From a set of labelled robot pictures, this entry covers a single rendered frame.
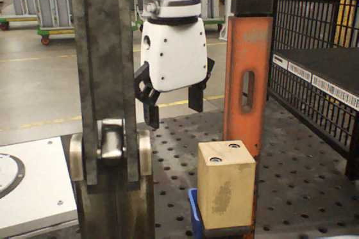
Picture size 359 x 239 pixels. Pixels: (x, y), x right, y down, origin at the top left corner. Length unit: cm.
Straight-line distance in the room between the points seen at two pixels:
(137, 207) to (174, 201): 55
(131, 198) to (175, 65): 28
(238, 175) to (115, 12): 14
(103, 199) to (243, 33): 15
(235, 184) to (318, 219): 59
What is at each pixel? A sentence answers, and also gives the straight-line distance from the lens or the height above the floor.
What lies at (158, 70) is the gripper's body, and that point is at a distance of 49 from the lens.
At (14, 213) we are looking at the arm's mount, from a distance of 79.
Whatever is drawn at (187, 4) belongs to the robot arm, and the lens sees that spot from 48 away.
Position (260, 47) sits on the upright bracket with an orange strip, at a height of 113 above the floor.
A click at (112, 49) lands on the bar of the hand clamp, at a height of 113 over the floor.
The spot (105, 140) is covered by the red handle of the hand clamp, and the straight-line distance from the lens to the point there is 25.
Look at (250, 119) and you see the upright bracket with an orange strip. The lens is 27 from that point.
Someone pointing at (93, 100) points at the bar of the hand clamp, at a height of 110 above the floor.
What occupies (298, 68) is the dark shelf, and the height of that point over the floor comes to 102.
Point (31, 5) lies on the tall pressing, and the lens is 986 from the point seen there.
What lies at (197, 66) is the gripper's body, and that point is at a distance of 53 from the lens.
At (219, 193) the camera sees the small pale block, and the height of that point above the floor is 104.
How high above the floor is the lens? 118
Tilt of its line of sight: 20 degrees down
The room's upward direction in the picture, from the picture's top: straight up
